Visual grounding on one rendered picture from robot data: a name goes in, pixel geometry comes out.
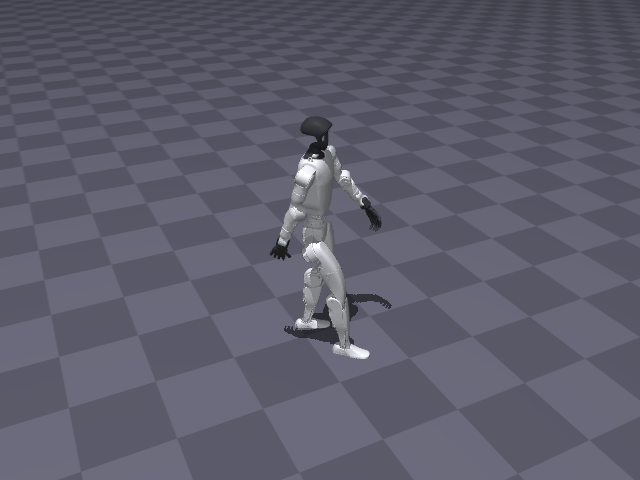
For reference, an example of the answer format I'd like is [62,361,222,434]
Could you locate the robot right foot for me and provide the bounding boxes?
[332,342,370,359]

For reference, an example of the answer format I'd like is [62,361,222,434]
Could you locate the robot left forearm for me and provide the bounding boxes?
[342,178,369,207]

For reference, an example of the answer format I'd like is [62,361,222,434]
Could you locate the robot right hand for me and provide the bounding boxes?
[270,236,291,261]

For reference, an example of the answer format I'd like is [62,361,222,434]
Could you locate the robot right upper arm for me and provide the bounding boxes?
[289,165,316,221]

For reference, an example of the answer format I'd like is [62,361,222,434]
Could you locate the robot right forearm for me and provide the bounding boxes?
[278,208,298,247]

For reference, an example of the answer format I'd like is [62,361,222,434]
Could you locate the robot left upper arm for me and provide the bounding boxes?
[327,146,351,187]

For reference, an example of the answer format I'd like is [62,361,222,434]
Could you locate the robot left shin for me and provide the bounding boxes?
[302,268,324,323]

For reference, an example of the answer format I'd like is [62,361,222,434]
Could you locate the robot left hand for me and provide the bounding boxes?
[360,197,382,231]

